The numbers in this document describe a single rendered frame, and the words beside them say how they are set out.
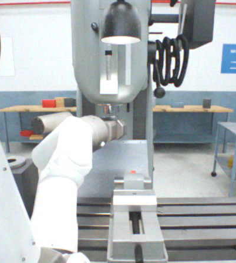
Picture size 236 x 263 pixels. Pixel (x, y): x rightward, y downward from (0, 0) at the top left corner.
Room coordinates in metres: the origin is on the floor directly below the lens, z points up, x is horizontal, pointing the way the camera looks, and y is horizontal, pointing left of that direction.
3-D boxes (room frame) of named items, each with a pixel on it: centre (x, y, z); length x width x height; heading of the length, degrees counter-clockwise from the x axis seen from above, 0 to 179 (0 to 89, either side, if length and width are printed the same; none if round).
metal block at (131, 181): (0.62, -0.05, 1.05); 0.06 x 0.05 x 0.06; 90
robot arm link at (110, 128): (0.54, 0.06, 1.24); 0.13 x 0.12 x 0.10; 67
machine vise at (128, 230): (0.59, -0.05, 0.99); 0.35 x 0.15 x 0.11; 0
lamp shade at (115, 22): (0.40, 0.00, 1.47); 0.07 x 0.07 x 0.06
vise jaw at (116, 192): (0.56, -0.05, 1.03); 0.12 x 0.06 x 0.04; 90
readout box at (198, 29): (0.92, -0.32, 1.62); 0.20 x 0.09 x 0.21; 0
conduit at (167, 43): (0.89, -0.18, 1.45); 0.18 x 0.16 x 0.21; 0
